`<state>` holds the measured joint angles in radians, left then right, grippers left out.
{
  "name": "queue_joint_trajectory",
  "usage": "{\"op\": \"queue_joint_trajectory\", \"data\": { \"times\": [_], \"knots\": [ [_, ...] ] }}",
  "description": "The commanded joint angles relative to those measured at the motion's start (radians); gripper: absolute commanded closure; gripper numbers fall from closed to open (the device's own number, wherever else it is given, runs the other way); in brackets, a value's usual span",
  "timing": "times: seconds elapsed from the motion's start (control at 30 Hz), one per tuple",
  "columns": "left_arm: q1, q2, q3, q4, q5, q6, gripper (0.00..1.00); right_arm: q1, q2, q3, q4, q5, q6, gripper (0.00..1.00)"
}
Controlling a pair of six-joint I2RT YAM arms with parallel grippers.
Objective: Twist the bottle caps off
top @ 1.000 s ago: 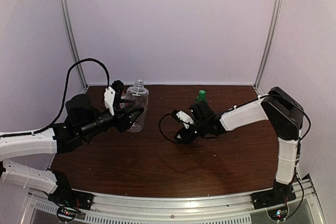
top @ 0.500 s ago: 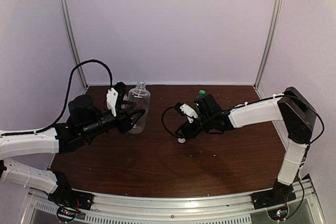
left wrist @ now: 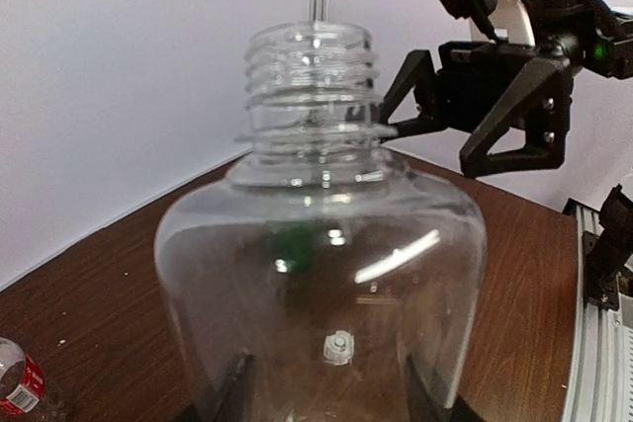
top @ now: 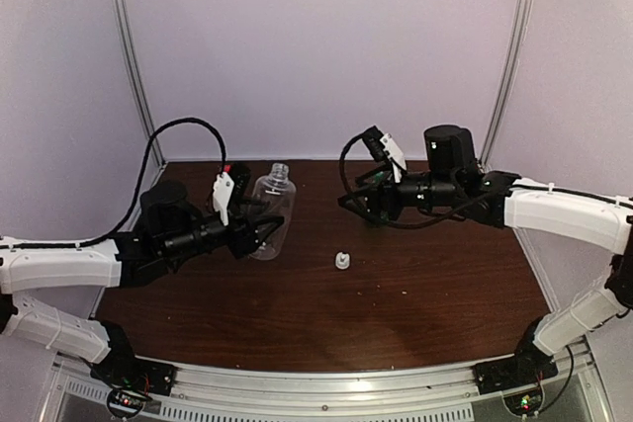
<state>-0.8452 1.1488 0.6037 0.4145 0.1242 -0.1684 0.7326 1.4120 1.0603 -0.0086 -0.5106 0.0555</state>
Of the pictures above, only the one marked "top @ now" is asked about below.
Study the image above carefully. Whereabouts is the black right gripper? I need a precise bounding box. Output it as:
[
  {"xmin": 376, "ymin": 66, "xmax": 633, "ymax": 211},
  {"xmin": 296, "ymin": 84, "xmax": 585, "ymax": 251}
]
[{"xmin": 337, "ymin": 161, "xmax": 460, "ymax": 226}]

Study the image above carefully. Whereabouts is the large clear plastic bottle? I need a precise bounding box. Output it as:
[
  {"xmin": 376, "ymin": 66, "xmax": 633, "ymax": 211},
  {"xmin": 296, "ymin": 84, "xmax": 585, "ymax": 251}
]
[{"xmin": 251, "ymin": 162, "xmax": 297, "ymax": 261}]

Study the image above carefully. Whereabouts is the white nozzle bottle cap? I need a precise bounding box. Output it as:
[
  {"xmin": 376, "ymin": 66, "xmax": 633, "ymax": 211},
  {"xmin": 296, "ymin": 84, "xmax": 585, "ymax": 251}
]
[{"xmin": 334, "ymin": 252, "xmax": 351, "ymax": 270}]

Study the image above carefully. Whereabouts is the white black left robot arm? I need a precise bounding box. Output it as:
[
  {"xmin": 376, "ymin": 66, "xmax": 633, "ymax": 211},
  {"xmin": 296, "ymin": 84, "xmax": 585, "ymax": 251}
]
[{"xmin": 1, "ymin": 179, "xmax": 285, "ymax": 386}]

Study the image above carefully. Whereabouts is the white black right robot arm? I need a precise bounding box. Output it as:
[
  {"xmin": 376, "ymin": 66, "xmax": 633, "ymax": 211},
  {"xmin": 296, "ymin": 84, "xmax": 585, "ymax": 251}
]
[{"xmin": 338, "ymin": 125, "xmax": 632, "ymax": 384}]

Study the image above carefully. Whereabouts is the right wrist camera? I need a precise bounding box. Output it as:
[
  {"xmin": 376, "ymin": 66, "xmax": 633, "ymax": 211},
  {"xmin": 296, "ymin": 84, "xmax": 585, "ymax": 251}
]
[{"xmin": 362, "ymin": 126, "xmax": 407, "ymax": 183}]

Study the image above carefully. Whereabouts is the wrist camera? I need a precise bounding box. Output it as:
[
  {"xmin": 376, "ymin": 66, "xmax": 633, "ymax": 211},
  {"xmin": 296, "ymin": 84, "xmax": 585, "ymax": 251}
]
[
  {"xmin": 211, "ymin": 162, "xmax": 251, "ymax": 226},
  {"xmin": 362, "ymin": 126, "xmax": 407, "ymax": 183}
]

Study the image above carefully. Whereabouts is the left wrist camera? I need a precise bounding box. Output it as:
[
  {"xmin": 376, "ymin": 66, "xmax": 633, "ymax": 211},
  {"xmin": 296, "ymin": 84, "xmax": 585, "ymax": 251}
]
[{"xmin": 211, "ymin": 162, "xmax": 251, "ymax": 226}]

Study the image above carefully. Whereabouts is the right black camera cable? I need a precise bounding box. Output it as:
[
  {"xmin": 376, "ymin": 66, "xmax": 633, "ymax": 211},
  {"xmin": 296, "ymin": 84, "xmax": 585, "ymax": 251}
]
[{"xmin": 337, "ymin": 132, "xmax": 377, "ymax": 206}]

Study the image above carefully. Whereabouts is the black camera cable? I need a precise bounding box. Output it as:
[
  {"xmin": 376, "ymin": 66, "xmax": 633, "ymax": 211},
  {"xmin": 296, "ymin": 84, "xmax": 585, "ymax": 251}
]
[
  {"xmin": 73, "ymin": 117, "xmax": 229, "ymax": 250},
  {"xmin": 337, "ymin": 132, "xmax": 377, "ymax": 206}
]

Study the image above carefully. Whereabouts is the left black camera cable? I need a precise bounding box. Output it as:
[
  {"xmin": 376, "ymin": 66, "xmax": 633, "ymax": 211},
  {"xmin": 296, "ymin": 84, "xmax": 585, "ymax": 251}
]
[{"xmin": 73, "ymin": 117, "xmax": 229, "ymax": 250}]

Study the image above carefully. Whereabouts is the left aluminium frame post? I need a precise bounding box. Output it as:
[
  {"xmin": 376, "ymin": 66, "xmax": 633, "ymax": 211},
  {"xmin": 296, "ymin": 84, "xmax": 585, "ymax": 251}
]
[{"xmin": 113, "ymin": 0, "xmax": 155, "ymax": 138}]

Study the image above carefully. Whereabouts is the aluminium frame post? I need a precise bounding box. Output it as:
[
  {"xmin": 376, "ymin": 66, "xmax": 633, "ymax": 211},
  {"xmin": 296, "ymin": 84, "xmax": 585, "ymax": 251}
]
[
  {"xmin": 480, "ymin": 0, "xmax": 533, "ymax": 169},
  {"xmin": 113, "ymin": 0, "xmax": 155, "ymax": 138}
]

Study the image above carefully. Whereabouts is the aluminium front rail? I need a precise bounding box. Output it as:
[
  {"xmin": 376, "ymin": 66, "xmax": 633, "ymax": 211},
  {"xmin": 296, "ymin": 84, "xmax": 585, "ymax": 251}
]
[{"xmin": 48, "ymin": 337, "xmax": 602, "ymax": 422}]

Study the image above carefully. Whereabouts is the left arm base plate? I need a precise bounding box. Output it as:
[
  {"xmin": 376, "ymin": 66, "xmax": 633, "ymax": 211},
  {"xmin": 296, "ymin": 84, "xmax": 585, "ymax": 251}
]
[{"xmin": 88, "ymin": 356, "xmax": 176, "ymax": 396}]

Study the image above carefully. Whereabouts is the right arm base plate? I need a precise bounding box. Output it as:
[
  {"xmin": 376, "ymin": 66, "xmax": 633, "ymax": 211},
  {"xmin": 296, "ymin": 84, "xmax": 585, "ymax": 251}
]
[{"xmin": 473, "ymin": 355, "xmax": 559, "ymax": 394}]

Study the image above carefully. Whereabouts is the right aluminium frame post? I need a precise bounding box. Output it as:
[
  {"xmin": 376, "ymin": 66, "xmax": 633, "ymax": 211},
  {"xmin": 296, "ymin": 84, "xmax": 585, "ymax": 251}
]
[{"xmin": 480, "ymin": 0, "xmax": 533, "ymax": 169}]

